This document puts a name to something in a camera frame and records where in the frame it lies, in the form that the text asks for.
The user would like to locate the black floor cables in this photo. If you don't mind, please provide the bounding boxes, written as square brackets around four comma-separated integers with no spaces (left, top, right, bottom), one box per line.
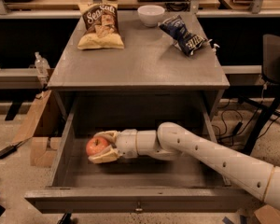
[212,100,280,147]

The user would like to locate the grey bench left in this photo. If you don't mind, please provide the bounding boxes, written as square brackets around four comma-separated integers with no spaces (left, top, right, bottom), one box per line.
[0,68,43,120]

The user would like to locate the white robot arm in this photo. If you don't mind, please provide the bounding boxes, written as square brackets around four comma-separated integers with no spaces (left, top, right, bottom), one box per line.
[86,122,280,211]

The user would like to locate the cardboard box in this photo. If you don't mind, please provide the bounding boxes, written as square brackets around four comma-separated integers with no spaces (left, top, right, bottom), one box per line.
[254,205,280,224]
[12,91,62,168]

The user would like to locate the blue chips bag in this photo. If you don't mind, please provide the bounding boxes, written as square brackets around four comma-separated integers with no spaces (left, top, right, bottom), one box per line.
[159,15,206,56]

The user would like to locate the black chair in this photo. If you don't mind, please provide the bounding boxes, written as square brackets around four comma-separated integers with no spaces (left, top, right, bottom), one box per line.
[243,35,280,155]

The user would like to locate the open grey top drawer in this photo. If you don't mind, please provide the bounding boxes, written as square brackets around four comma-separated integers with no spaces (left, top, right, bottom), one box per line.
[25,92,251,213]

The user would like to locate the black power adapter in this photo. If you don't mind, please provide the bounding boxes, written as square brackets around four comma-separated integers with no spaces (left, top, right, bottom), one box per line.
[0,146,17,160]

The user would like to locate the sea salt chips bag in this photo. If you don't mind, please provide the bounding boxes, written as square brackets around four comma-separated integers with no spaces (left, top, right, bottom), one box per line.
[77,3,124,49]

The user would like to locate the red apple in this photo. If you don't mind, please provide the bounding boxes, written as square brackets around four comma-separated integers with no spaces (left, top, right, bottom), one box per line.
[86,136,109,156]

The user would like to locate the grey cabinet with top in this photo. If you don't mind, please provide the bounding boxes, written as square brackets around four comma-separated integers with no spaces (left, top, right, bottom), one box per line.
[49,10,230,114]

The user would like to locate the white bowl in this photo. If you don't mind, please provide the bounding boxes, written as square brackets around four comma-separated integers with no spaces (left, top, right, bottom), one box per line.
[137,5,165,27]

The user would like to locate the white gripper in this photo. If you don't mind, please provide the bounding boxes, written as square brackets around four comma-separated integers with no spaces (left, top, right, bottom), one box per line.
[88,129,138,164]

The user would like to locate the clear plastic bottle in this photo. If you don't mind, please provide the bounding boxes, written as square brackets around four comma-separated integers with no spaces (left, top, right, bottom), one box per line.
[35,52,50,77]

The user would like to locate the cardboard box bottom right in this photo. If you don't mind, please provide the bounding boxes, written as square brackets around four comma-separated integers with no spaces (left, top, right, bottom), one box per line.
[254,205,280,224]

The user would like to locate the cardboard box left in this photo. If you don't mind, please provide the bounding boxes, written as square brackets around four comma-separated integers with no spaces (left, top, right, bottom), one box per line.
[12,91,62,168]

